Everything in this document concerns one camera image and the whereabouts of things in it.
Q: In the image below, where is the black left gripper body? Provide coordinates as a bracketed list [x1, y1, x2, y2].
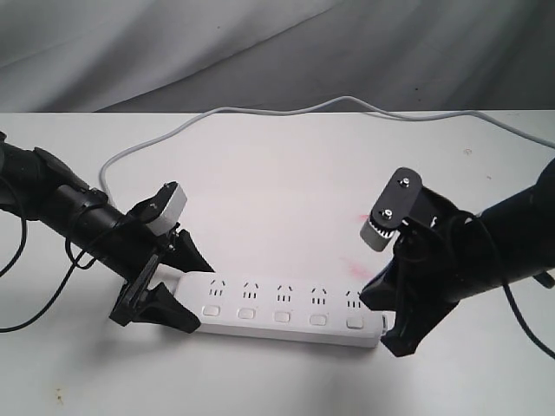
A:
[88, 202, 179, 326]

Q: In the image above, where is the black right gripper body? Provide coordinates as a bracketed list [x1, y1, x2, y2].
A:
[390, 188, 499, 316]

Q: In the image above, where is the white five-socket power strip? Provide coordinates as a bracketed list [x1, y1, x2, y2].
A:
[174, 272, 388, 348]

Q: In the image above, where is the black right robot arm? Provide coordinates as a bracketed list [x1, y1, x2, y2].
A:
[359, 163, 554, 357]

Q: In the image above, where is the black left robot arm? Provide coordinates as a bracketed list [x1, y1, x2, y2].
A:
[1, 141, 212, 334]

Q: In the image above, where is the grey backdrop cloth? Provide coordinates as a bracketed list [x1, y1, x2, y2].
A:
[1, 1, 554, 113]

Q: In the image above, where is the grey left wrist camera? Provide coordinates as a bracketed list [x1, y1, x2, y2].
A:
[141, 182, 187, 236]

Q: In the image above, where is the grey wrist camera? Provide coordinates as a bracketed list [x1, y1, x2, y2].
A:
[141, 182, 187, 236]
[360, 209, 398, 252]

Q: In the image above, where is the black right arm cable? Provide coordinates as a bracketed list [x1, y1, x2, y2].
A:
[446, 214, 555, 361]

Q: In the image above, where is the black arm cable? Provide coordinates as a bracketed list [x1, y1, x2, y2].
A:
[0, 177, 109, 334]
[446, 214, 555, 361]

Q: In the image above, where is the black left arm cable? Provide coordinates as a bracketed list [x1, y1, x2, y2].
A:
[0, 177, 109, 334]

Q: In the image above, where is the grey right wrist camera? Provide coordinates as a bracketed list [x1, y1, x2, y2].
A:
[360, 209, 398, 252]

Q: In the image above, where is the grey power cord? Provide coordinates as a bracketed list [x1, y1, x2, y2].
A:
[99, 95, 555, 192]

